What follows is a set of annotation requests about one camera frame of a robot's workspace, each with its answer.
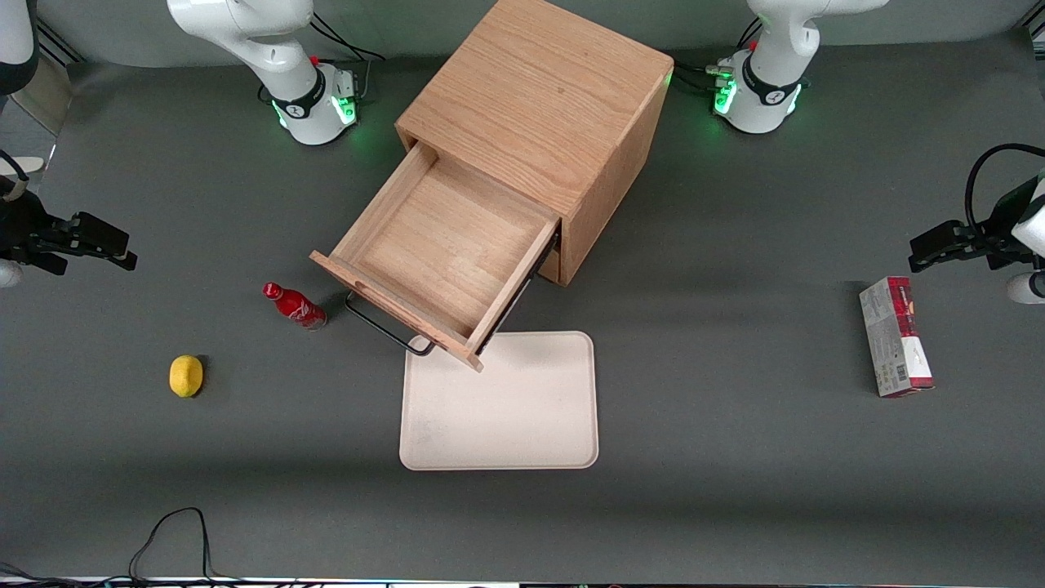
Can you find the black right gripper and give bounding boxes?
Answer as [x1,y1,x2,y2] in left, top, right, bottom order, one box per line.
[0,193,138,277]

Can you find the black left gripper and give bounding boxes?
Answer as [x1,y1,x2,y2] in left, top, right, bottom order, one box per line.
[909,178,1042,274]

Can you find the wooden drawer cabinet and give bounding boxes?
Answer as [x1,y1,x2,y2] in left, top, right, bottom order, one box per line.
[394,0,674,287]

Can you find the red plaid carton box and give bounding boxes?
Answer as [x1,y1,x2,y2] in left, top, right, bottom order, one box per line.
[859,276,936,399]

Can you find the beige plastic chair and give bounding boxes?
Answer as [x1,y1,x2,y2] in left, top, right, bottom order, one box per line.
[0,53,73,179]

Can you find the yellow lemon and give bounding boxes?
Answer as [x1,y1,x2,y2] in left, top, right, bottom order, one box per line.
[169,354,204,399]

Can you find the red cola bottle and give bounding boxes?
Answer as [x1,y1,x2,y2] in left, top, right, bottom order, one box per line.
[262,282,328,332]

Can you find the beige plastic tray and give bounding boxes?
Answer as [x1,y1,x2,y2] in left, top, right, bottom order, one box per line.
[399,331,599,471]

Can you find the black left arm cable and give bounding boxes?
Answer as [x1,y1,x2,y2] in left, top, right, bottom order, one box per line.
[965,143,1045,234]

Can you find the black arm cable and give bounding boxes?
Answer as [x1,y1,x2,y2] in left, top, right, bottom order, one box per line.
[965,143,1045,234]
[0,149,32,201]

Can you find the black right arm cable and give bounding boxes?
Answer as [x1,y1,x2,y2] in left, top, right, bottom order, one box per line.
[0,149,32,201]

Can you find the black cable loop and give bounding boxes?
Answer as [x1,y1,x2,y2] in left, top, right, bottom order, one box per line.
[129,507,217,582]

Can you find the black left base cables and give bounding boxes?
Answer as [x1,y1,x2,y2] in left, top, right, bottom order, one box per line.
[669,61,736,92]

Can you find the black base cables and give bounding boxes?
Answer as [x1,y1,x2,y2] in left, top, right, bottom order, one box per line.
[669,61,736,92]
[310,10,386,103]

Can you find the black right base cables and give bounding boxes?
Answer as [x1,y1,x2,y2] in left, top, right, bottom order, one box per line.
[310,10,386,103]

